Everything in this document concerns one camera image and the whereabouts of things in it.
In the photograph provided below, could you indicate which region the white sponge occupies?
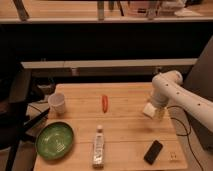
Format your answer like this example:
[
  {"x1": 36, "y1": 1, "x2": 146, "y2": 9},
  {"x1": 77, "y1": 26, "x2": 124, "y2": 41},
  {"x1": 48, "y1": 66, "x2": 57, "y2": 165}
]
[{"x1": 143, "y1": 103, "x2": 156, "y2": 118}]

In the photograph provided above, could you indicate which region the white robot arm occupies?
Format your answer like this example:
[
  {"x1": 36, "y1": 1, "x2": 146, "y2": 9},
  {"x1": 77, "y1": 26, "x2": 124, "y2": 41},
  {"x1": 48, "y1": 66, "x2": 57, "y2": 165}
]
[{"x1": 143, "y1": 70, "x2": 213, "y2": 132}]

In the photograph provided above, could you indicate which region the black phone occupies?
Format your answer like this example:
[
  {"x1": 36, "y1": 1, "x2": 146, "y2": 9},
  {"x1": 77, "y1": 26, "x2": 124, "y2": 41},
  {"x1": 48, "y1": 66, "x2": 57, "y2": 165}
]
[{"x1": 144, "y1": 140, "x2": 163, "y2": 165}]

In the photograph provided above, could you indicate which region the red chili pepper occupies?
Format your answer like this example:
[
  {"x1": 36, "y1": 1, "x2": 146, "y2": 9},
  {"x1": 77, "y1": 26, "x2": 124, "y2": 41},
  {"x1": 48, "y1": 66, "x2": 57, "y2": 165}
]
[{"x1": 102, "y1": 95, "x2": 108, "y2": 113}]

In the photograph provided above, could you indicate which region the green bowl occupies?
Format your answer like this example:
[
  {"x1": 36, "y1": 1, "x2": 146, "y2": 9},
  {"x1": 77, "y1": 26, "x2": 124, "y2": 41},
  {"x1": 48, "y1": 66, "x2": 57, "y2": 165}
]
[{"x1": 35, "y1": 122, "x2": 74, "y2": 160}]

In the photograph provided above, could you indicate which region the black cable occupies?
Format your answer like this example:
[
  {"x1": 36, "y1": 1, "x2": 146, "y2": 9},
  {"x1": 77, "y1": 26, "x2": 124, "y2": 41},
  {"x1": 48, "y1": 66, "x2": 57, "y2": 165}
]
[{"x1": 166, "y1": 105, "x2": 204, "y2": 171}]

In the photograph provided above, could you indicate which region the long grey rail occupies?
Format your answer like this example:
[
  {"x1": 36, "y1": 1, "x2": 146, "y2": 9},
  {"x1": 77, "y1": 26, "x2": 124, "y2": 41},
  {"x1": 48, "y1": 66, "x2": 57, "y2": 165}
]
[{"x1": 22, "y1": 58, "x2": 197, "y2": 69}]

